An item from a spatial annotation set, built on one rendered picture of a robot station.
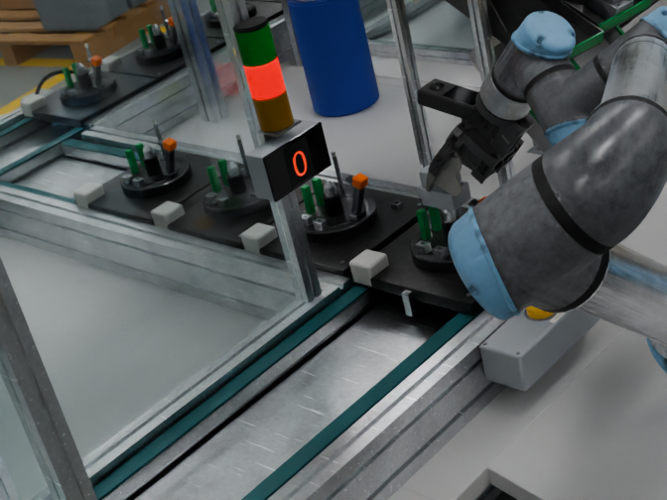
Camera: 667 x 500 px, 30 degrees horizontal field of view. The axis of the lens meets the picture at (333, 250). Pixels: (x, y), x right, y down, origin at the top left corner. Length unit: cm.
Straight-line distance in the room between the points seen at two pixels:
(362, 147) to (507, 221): 144
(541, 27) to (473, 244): 47
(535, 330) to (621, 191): 57
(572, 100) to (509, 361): 37
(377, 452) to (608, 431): 31
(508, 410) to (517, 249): 58
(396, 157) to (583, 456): 106
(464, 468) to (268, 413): 29
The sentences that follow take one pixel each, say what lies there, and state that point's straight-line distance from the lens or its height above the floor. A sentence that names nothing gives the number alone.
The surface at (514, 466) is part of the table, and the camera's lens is 168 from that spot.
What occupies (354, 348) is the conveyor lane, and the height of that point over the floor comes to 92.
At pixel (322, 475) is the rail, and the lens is 157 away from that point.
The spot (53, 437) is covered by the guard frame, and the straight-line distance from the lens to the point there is 122.
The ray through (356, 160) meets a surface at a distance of 260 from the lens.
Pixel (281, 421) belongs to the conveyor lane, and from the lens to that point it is 176.
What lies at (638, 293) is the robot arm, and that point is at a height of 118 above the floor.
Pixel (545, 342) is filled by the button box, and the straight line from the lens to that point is 174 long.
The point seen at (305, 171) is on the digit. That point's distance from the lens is 180.
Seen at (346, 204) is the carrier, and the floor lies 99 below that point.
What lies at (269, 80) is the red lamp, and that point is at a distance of 174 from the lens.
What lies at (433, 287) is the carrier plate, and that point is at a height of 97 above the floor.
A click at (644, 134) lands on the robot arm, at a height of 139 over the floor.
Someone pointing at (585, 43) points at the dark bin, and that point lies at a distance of 201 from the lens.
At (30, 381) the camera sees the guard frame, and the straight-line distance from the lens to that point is 118.
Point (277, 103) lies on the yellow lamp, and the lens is 175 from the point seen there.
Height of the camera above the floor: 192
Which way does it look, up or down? 28 degrees down
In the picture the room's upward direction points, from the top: 14 degrees counter-clockwise
